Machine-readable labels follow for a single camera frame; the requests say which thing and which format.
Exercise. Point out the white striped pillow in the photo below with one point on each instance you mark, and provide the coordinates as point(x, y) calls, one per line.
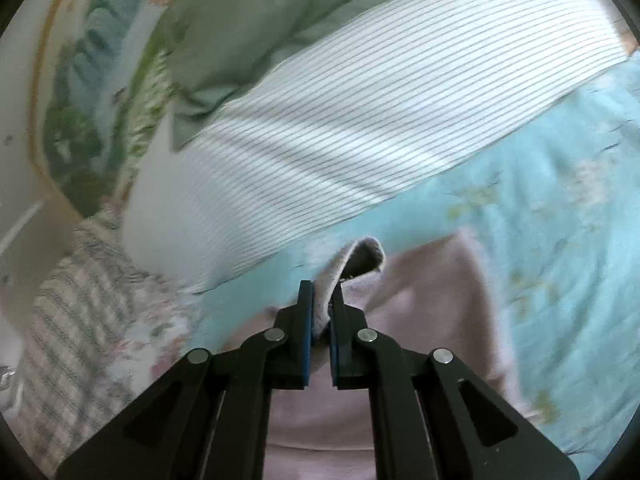
point(375, 125)

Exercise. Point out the pink sweater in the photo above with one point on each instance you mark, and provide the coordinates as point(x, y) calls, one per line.
point(440, 300)

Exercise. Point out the floral patterned cloth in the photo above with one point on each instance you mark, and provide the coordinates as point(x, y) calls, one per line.
point(155, 330)

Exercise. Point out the plaid cloth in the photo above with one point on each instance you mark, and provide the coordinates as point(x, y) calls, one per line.
point(65, 335)

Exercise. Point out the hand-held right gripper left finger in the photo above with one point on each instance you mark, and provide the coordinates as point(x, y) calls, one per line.
point(305, 332)

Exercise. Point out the green cloth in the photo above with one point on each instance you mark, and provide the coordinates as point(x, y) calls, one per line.
point(240, 25)

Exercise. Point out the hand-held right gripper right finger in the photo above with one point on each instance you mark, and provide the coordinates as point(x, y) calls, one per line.
point(336, 357)

